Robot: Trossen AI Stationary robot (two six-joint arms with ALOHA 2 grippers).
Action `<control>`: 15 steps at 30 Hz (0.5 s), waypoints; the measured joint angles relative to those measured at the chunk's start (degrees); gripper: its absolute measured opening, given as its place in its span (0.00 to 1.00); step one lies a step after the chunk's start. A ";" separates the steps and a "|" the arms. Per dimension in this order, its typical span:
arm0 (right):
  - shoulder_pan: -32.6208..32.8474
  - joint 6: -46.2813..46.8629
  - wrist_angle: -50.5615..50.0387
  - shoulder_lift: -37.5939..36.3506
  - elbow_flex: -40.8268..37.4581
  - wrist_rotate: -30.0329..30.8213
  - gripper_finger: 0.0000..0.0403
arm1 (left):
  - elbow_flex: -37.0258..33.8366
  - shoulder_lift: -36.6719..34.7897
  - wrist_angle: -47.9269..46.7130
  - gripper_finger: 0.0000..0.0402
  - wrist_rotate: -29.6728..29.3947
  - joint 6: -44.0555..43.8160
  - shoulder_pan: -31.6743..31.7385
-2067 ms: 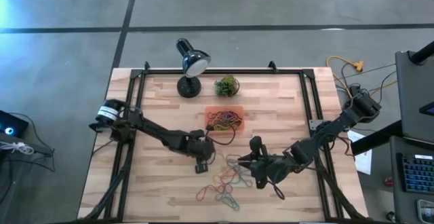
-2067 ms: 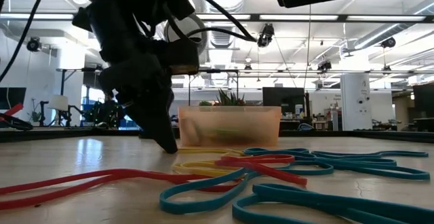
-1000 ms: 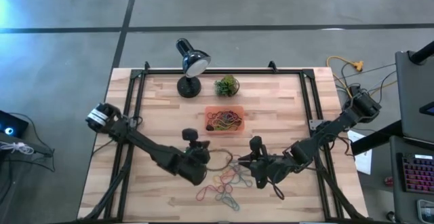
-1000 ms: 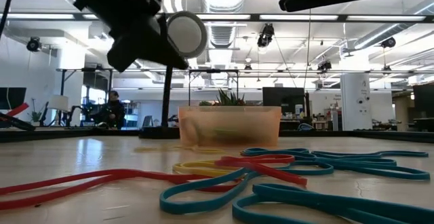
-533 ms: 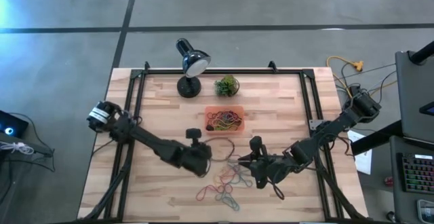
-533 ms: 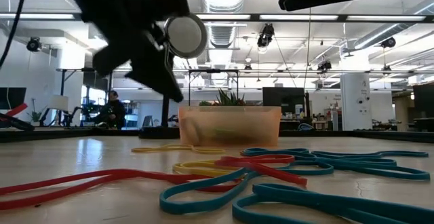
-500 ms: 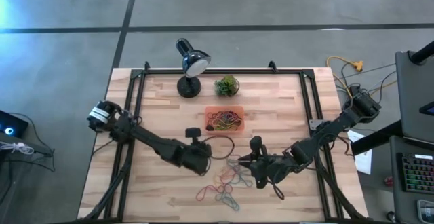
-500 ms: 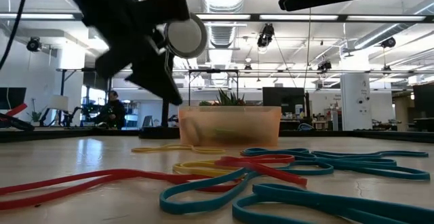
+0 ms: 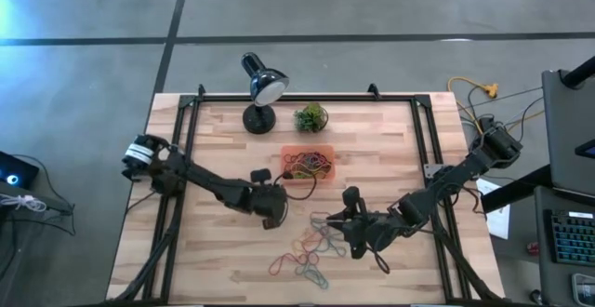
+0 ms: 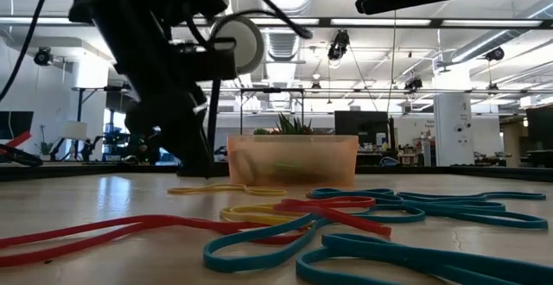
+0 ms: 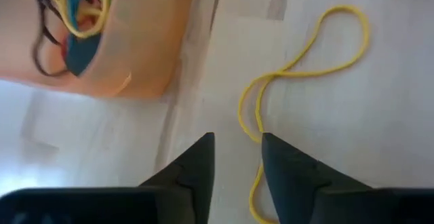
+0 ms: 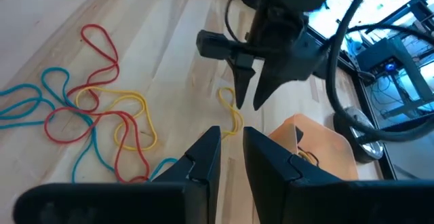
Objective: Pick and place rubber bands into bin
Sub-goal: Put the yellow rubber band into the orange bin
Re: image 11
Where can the blue rubber band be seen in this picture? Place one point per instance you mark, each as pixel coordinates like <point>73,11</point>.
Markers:
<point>81,54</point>

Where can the red rubber band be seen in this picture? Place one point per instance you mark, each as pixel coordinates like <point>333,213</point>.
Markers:
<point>63,47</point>

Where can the yellow rubber band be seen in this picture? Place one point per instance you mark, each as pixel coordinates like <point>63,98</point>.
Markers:
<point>84,34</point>
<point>366,34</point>

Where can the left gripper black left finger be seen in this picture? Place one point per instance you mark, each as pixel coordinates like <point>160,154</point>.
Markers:
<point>200,169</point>

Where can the orange translucent plastic bin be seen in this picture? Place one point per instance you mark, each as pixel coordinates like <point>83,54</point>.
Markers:
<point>142,47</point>

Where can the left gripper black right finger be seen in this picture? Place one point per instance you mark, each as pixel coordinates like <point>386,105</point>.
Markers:
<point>291,176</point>

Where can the large thin black rubber band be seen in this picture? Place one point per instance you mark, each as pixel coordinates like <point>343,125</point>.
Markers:
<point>43,23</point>

